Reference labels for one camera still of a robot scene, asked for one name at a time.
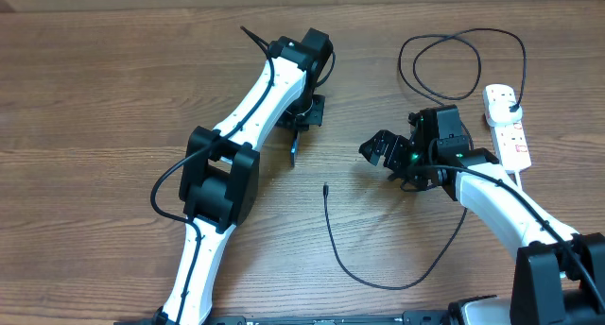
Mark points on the blue Galaxy smartphone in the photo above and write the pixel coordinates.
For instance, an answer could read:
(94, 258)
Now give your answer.
(294, 148)

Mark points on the white USB charger plug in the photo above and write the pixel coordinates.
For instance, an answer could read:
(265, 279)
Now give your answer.
(499, 114)

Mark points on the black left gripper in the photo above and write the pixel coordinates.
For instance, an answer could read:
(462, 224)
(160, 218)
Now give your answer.
(314, 117)

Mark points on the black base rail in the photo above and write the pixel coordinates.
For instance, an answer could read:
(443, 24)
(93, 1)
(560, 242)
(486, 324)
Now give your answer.
(423, 317)

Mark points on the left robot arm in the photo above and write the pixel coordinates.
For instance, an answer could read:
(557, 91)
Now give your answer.
(220, 170)

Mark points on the white power strip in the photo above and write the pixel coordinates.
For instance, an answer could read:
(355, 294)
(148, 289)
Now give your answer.
(510, 142)

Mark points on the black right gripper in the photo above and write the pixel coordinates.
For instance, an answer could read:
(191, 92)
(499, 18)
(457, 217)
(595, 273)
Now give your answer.
(396, 146)

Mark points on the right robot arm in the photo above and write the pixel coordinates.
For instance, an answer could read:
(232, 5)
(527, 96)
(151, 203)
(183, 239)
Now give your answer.
(559, 272)

